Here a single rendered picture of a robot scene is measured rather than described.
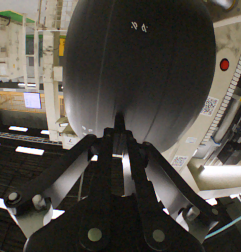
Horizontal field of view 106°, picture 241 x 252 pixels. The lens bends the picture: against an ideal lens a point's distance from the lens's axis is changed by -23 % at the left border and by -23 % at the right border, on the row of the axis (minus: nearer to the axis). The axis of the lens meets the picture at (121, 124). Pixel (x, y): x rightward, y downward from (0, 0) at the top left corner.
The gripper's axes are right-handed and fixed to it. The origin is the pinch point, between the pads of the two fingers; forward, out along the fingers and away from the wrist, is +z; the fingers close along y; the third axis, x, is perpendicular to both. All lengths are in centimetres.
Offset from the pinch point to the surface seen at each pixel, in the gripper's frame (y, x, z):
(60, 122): -41, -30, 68
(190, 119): 13.3, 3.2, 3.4
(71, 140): -27, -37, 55
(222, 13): 24.8, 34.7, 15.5
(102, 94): -3.2, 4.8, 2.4
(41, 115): -656, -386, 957
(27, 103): -290, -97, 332
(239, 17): 25.3, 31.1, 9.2
